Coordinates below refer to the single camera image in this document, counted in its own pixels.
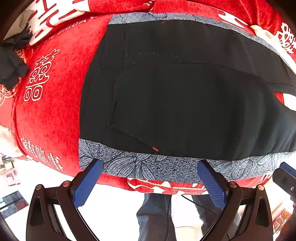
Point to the black shorts with patterned waistband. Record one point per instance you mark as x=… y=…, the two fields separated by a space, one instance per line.
x=164 y=91

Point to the cream garment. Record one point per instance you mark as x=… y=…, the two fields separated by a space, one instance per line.
x=266 y=35

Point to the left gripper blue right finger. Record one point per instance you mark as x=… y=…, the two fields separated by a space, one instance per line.
x=215 y=183

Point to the red sofa cover with characters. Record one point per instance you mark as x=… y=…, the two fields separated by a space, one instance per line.
x=40 y=116

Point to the person's legs in jeans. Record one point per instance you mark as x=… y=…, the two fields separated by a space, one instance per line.
x=154 y=216

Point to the dark crumpled garment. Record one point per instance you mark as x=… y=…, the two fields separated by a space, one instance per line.
x=12 y=66

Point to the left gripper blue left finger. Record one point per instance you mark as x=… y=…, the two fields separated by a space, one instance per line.
x=84 y=182

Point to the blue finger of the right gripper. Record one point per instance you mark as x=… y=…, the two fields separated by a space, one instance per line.
x=288 y=169

